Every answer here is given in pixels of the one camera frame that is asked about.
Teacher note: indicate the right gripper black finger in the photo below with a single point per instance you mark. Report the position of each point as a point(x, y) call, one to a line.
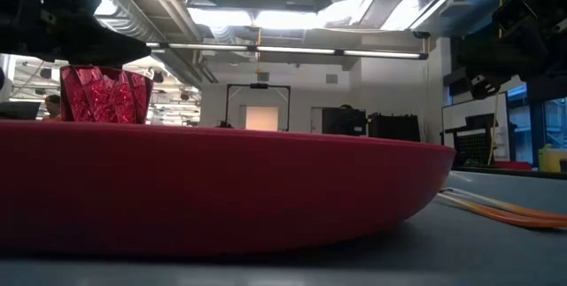
point(491, 58)
point(485, 87)

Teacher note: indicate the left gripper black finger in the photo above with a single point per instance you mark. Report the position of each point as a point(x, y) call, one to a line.
point(106, 49)

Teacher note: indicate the red faceted plastic cup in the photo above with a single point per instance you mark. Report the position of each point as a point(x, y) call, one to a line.
point(104, 95)

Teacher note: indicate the pink-red round plate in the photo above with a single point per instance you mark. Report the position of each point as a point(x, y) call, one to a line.
point(212, 188)

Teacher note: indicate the white board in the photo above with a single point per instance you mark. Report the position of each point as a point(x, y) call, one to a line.
point(458, 115)

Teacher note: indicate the black perforated cart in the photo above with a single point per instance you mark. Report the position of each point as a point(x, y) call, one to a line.
point(474, 144)

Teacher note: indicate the person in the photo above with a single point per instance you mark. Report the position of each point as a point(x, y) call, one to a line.
point(53, 108)

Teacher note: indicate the grey laptop screen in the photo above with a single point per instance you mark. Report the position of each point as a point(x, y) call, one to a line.
point(18, 110)

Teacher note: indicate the yellow container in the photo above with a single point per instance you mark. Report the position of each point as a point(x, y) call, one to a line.
point(553, 158)

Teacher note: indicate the black equipment box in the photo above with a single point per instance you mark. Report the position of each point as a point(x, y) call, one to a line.
point(344, 121)
point(394, 127)

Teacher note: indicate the long ceiling tube light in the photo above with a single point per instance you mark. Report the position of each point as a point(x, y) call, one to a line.
point(288, 49)

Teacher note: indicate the silver ventilation duct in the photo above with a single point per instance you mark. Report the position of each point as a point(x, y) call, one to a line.
point(133, 7)

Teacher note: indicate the black rectangular stand frame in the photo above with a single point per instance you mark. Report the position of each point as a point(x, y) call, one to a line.
point(258, 86)

